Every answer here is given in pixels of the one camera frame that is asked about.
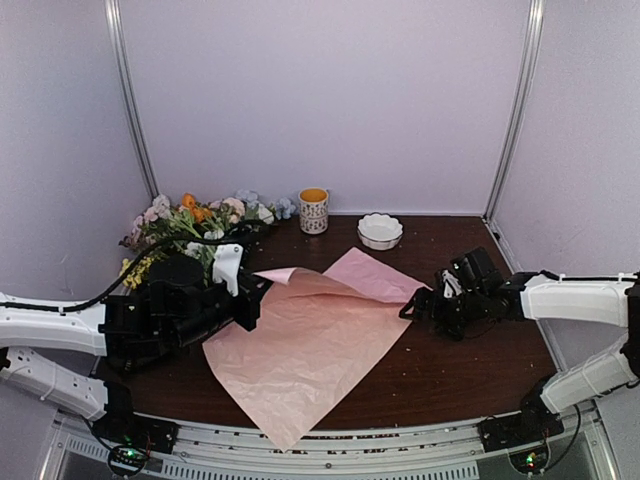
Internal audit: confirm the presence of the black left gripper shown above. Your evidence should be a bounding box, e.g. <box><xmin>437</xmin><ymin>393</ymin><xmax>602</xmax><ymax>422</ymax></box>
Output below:
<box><xmin>169</xmin><ymin>268</ymin><xmax>275</xmax><ymax>350</ymax></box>

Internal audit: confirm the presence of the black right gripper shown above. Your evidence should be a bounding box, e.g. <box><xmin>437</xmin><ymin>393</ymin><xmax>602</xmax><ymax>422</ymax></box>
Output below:
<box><xmin>399</xmin><ymin>288</ymin><xmax>487</xmax><ymax>342</ymax></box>

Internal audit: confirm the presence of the pink wrapping paper sheet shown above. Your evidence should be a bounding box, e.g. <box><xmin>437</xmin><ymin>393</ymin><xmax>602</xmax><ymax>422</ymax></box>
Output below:
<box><xmin>203</xmin><ymin>248</ymin><xmax>423</xmax><ymax>451</ymax></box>

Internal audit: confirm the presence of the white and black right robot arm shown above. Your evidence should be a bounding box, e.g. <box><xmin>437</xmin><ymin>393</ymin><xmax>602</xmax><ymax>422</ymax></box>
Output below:
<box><xmin>399</xmin><ymin>247</ymin><xmax>639</xmax><ymax>442</ymax></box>

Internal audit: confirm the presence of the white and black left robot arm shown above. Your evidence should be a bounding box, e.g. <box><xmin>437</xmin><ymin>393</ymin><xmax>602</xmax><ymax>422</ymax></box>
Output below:
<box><xmin>1</xmin><ymin>245</ymin><xmax>272</xmax><ymax>444</ymax></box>

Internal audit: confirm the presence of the yellow fake flower sprig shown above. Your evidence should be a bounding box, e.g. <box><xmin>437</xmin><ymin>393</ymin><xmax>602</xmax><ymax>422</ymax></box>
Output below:
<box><xmin>122</xmin><ymin>253</ymin><xmax>166</xmax><ymax>290</ymax></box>

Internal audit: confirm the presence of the pile of fake flowers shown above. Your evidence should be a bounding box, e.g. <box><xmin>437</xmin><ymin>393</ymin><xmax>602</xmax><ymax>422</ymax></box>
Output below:
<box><xmin>119</xmin><ymin>190</ymin><xmax>297</xmax><ymax>253</ymax></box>

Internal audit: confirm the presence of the white scalloped bowl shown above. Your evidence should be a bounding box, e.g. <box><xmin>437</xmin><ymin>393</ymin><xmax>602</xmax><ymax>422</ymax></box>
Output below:
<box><xmin>357</xmin><ymin>213</ymin><xmax>403</xmax><ymax>251</ymax></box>

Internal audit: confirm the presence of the floral mug with yellow inside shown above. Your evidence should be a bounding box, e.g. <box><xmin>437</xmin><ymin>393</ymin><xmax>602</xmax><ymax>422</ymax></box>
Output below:
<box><xmin>299</xmin><ymin>188</ymin><xmax>329</xmax><ymax>235</ymax></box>

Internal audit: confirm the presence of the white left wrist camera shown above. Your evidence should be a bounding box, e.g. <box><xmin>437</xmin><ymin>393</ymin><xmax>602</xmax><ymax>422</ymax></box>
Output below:
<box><xmin>211</xmin><ymin>244</ymin><xmax>244</xmax><ymax>297</ymax></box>

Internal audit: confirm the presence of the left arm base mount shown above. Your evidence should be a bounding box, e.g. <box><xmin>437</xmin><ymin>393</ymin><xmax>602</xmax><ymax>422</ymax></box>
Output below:
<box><xmin>91</xmin><ymin>415</ymin><xmax>179</xmax><ymax>454</ymax></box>

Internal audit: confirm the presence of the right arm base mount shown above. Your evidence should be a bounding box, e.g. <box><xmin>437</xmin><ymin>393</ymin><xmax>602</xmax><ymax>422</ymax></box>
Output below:
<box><xmin>477</xmin><ymin>414</ymin><xmax>564</xmax><ymax>453</ymax></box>

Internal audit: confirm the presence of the aluminium front rail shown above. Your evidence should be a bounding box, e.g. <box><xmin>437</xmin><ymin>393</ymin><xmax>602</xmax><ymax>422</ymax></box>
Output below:
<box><xmin>49</xmin><ymin>394</ymin><xmax>611</xmax><ymax>480</ymax></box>

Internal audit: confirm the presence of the right aluminium frame post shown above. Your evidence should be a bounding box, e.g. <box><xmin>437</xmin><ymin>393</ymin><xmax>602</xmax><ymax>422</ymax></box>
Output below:
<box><xmin>483</xmin><ymin>0</ymin><xmax>546</xmax><ymax>223</ymax></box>

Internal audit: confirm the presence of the aluminium frame post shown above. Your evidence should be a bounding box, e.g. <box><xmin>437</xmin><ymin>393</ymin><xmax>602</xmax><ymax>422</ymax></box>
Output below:
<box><xmin>483</xmin><ymin>0</ymin><xmax>546</xmax><ymax>223</ymax></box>
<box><xmin>104</xmin><ymin>0</ymin><xmax>160</xmax><ymax>200</ymax></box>

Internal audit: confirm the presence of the left aluminium frame post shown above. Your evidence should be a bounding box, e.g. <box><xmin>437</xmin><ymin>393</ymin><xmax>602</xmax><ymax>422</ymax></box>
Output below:
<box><xmin>104</xmin><ymin>0</ymin><xmax>160</xmax><ymax>200</ymax></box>

